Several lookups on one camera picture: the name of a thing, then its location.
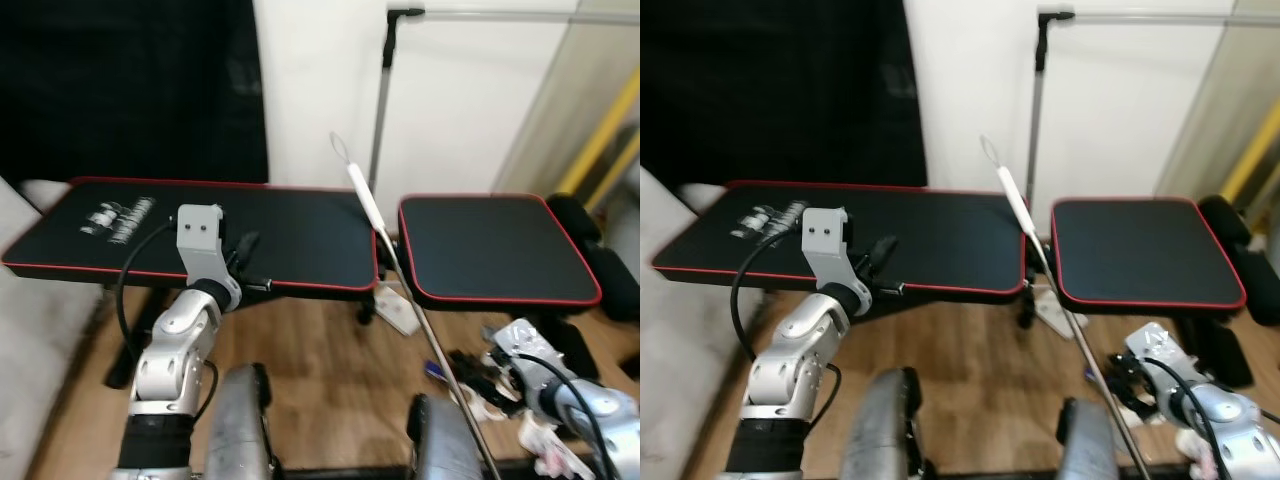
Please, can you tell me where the metal broom with white grip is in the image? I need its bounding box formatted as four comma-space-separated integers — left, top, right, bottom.
328, 132, 503, 480
978, 134, 1153, 480

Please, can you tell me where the long black red-trimmed bench pad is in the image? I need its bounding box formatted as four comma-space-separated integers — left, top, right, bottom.
650, 180, 1031, 299
0, 177, 381, 298

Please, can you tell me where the grey robot right leg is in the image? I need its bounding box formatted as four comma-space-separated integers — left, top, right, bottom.
1058, 397, 1136, 480
408, 393, 493, 480

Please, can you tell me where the grey robot leg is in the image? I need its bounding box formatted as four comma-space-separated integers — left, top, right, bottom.
408, 393, 493, 480
1058, 397, 1136, 480
838, 367, 926, 480
203, 363, 278, 480

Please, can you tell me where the crumpled pink white paper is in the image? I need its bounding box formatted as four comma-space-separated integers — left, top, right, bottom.
1178, 428, 1216, 473
518, 412, 583, 479

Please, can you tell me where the short black red-trimmed bench pad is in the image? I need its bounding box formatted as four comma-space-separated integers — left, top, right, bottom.
397, 193, 604, 309
1050, 197, 1249, 310

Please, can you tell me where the grey robot left leg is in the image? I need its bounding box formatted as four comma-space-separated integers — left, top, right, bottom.
838, 367, 926, 480
203, 363, 278, 480

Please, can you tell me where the black foam bench roller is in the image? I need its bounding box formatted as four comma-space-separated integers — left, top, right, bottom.
1198, 194, 1280, 326
547, 194, 641, 323

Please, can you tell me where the black curtain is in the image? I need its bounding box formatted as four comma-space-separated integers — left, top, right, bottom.
640, 0, 926, 191
0, 0, 271, 187

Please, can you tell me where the metal clothes rack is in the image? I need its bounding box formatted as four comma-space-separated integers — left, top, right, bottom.
364, 4, 641, 193
1024, 8, 1280, 213

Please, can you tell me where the grey door panel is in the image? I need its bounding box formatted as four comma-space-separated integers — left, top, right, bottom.
1155, 0, 1280, 201
495, 0, 641, 196

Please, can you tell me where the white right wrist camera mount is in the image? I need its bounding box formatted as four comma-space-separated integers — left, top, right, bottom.
1125, 322, 1199, 396
488, 318, 549, 393

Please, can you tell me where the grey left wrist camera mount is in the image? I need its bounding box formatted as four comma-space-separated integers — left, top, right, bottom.
176, 204, 243, 301
803, 207, 873, 306

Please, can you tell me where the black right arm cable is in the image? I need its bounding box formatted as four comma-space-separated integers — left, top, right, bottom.
512, 352, 616, 480
1145, 355, 1226, 480

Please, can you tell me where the yellow metal frame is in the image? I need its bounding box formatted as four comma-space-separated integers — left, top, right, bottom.
1218, 100, 1280, 203
553, 68, 641, 199

